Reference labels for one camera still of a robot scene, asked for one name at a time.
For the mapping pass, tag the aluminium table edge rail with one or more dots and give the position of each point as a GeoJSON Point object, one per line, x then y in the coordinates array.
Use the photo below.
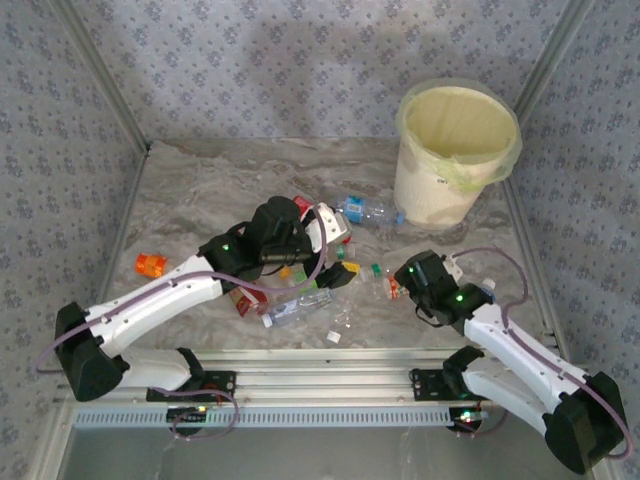
{"type": "Point", "coordinates": [125, 220]}
{"type": "Point", "coordinates": [522, 225]}

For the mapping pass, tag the clear water bottle dark label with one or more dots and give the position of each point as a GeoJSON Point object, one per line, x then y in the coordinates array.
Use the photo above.
{"type": "Point", "coordinates": [295, 309]}

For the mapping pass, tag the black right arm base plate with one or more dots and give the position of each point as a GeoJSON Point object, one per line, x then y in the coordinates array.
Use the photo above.
{"type": "Point", "coordinates": [425, 382]}

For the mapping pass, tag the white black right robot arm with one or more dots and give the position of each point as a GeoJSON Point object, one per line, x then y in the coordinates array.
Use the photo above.
{"type": "Point", "coordinates": [520, 350]}

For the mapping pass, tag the right controller circuit board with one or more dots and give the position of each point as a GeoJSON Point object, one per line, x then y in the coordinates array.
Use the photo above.
{"type": "Point", "coordinates": [467, 416]}

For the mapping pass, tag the aluminium front rail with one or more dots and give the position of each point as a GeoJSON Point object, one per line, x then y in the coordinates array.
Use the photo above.
{"type": "Point", "coordinates": [325, 380]}

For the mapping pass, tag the clear bottle bright green label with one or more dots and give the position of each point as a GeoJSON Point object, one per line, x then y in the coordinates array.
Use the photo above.
{"type": "Point", "coordinates": [301, 276]}

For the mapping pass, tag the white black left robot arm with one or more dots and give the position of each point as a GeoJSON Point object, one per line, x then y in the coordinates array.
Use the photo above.
{"type": "Point", "coordinates": [150, 305]}

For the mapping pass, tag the white round waste bin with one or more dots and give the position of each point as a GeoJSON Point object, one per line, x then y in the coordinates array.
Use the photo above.
{"type": "Point", "coordinates": [425, 195]}

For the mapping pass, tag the red snack packet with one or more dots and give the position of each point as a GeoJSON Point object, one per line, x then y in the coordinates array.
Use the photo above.
{"type": "Point", "coordinates": [245, 302]}

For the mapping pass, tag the left controller circuit board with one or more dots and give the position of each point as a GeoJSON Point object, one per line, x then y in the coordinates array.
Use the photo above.
{"type": "Point", "coordinates": [187, 415]}

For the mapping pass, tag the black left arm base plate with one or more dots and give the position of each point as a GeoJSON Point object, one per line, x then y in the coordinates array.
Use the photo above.
{"type": "Point", "coordinates": [222, 381]}

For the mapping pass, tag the clear unlabelled bottle white cap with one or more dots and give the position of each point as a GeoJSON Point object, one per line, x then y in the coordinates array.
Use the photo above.
{"type": "Point", "coordinates": [334, 336]}

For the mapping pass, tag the yellow-green bin liner bag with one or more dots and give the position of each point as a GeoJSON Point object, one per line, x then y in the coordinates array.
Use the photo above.
{"type": "Point", "coordinates": [460, 125]}

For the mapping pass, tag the controller circuit board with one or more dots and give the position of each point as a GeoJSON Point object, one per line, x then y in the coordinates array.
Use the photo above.
{"type": "Point", "coordinates": [187, 415]}
{"type": "Point", "coordinates": [467, 416]}

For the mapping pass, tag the aluminium frame post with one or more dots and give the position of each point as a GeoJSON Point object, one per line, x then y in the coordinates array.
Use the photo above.
{"type": "Point", "coordinates": [102, 75]}
{"type": "Point", "coordinates": [553, 50]}

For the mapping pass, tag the clear bottle blue label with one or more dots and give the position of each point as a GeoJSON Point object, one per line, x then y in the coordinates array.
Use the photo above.
{"type": "Point", "coordinates": [356, 210]}

